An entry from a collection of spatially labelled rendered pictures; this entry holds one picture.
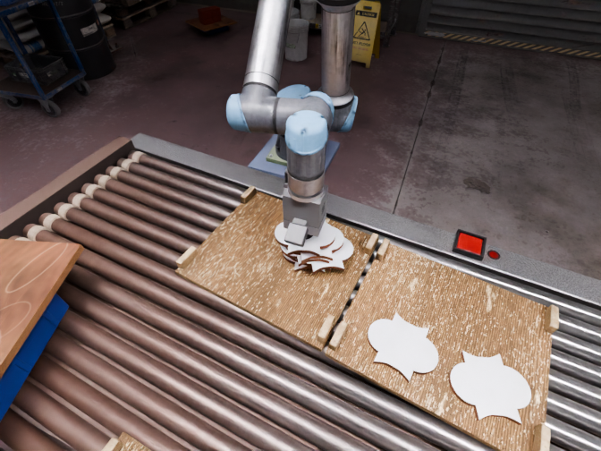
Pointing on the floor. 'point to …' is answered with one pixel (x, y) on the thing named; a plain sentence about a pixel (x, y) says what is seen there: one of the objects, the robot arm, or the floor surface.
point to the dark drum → (94, 68)
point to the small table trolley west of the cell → (14, 97)
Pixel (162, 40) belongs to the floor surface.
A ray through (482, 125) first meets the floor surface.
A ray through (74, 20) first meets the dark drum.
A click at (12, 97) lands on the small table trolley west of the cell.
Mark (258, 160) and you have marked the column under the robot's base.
